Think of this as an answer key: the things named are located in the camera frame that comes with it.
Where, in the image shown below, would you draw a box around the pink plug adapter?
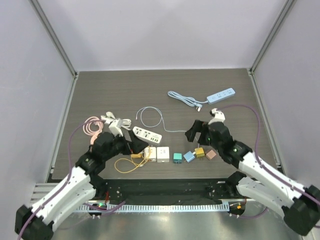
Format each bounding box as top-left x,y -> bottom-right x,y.
205,149 -> 217,160

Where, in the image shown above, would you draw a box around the white bundled cable with plug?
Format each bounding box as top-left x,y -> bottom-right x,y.
100,111 -> 133,131

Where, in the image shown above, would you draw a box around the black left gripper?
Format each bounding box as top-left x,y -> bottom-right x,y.
103,129 -> 148,161

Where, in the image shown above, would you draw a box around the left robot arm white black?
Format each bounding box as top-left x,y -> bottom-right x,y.
14,130 -> 148,240

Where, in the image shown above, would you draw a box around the yellow orange plug adapter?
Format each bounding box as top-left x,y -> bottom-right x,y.
130,153 -> 143,159

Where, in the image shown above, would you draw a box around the teal plug adapter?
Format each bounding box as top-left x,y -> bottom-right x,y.
173,152 -> 183,164

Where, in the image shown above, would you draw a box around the white power strip green ports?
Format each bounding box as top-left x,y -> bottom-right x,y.
132,126 -> 162,146

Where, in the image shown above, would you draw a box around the white cube socket tiger sticker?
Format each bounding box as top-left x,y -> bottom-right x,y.
143,146 -> 157,162

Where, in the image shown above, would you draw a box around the right aluminium frame post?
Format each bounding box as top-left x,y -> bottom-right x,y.
247,0 -> 296,76

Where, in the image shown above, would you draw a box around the white cube socket plain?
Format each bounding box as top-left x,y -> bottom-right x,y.
156,146 -> 170,163

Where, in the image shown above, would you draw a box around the light blue plug adapter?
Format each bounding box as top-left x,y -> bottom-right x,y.
183,151 -> 196,163

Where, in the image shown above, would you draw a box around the left aluminium frame post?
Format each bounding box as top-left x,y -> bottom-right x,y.
29,0 -> 78,78

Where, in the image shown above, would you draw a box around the thin light blue USB cable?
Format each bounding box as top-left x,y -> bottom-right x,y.
136,106 -> 191,133

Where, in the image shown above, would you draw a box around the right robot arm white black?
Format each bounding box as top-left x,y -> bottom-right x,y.
185,120 -> 320,236

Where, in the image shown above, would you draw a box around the yellow thin cable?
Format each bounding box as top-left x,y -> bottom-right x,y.
114,151 -> 153,174

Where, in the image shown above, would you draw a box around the white slotted cable duct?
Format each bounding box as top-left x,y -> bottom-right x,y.
74,202 -> 230,213

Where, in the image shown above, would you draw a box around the aluminium frame rail front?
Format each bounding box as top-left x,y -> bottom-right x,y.
30,182 -> 58,205

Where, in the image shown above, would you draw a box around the aluminium frame post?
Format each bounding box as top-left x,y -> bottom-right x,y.
29,0 -> 78,78
247,0 -> 296,76

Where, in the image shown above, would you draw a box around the light blue power cable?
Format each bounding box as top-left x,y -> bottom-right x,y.
167,90 -> 208,112

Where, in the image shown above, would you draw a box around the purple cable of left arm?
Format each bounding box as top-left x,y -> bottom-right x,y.
17,119 -> 127,240

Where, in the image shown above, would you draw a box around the pink coiled power cable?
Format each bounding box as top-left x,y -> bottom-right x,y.
83,116 -> 106,137

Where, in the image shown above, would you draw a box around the light blue power strip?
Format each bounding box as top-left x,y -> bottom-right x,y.
206,88 -> 236,105

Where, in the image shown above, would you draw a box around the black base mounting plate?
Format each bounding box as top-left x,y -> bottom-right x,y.
93,178 -> 244,207

